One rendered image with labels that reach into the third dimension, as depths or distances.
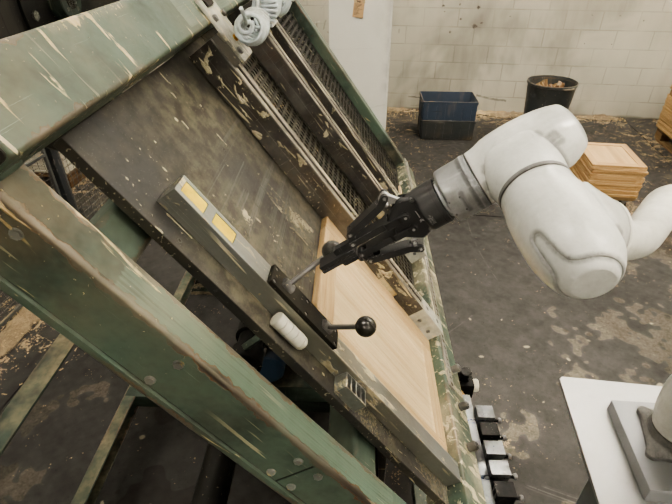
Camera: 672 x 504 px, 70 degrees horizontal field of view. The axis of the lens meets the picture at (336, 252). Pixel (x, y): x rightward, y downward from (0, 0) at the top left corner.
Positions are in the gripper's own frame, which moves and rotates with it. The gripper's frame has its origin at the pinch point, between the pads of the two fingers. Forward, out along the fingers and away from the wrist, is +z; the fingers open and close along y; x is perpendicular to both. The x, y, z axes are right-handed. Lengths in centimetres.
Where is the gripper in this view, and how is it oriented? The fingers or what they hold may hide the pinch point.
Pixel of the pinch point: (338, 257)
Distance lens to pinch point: 83.0
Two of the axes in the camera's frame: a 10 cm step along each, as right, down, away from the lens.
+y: 5.8, 6.9, 4.4
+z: -8.2, 4.6, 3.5
